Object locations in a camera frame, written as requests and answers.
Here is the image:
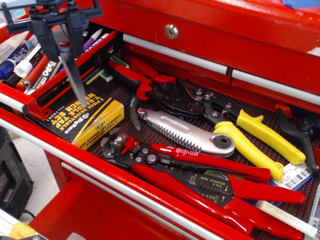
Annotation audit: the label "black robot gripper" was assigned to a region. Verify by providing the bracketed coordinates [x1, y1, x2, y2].
[0, 0, 103, 62]

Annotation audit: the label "red grey handled scissors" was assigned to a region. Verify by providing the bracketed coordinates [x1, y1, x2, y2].
[56, 41, 88, 101]

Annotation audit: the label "red marker drawer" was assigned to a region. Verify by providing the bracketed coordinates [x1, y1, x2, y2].
[0, 30, 121, 120]

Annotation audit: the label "silver round drawer lock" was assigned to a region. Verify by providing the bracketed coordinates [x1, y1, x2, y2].
[164, 24, 179, 40]

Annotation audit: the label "purple marker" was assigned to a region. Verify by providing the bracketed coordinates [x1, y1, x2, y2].
[83, 28, 103, 51]

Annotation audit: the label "red expo marker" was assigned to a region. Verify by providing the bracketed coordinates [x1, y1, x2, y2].
[15, 55, 49, 92]

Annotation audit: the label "white capped black marker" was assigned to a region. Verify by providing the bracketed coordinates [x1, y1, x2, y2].
[14, 43, 44, 78]

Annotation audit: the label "blue capped expo marker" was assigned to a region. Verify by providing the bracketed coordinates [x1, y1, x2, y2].
[0, 34, 38, 80]

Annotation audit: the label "green white eraser block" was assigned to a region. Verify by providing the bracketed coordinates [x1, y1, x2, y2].
[84, 55, 129, 85]

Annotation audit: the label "yellow black wrench set box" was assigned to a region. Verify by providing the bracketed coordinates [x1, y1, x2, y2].
[31, 83, 125, 151]

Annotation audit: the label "red black crimping tool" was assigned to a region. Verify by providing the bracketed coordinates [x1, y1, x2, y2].
[104, 55, 204, 118]

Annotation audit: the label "black electronic box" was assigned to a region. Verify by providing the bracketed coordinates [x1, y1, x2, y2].
[0, 127, 34, 219]

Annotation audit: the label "red tool chest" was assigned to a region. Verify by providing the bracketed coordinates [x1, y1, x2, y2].
[0, 0, 320, 240]

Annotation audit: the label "silver folding saw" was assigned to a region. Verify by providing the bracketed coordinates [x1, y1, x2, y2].
[137, 107, 236, 158]

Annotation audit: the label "black orange clamp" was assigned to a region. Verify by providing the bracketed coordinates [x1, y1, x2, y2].
[275, 103, 320, 177]

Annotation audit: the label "clear plastic tube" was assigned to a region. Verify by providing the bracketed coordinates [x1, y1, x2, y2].
[256, 200, 320, 240]

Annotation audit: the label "red automatic wire stripper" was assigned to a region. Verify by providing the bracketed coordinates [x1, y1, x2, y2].
[100, 127, 271, 183]

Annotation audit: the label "yellow handled tin snips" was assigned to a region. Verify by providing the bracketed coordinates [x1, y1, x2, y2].
[180, 81, 306, 181]

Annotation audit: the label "red handled wire stripper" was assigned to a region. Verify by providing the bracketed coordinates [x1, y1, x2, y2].
[131, 164, 306, 240]

